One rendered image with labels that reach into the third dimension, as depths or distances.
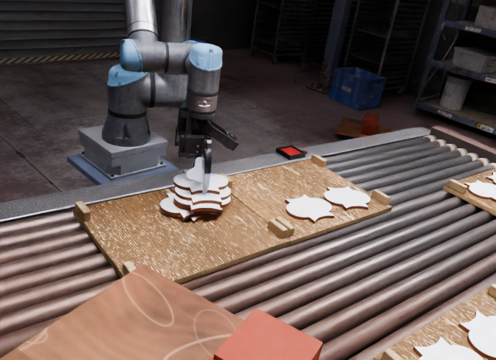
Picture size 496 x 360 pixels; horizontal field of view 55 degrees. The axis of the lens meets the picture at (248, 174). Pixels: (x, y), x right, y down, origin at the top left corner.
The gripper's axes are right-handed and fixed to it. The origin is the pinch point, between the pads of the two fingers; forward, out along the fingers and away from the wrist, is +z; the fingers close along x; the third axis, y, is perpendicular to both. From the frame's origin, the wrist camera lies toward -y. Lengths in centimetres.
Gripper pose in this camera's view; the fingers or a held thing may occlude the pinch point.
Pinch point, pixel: (201, 181)
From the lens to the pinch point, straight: 127.4
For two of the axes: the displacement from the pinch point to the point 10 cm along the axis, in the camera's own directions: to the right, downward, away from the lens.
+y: -9.5, 0.0, -3.1
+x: 2.8, 4.6, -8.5
